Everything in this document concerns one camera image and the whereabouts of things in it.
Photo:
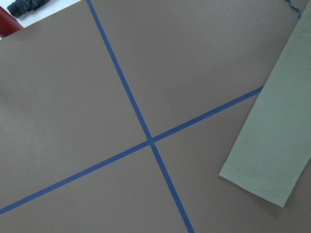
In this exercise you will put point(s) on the olive green long-sleeve shirt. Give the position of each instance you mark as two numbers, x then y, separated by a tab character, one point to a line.
274	144

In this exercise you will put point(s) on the dark blue folded umbrella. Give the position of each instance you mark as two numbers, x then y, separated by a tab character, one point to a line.
20	7

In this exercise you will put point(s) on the red cylinder bottle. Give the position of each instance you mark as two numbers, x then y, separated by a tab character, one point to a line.
8	25

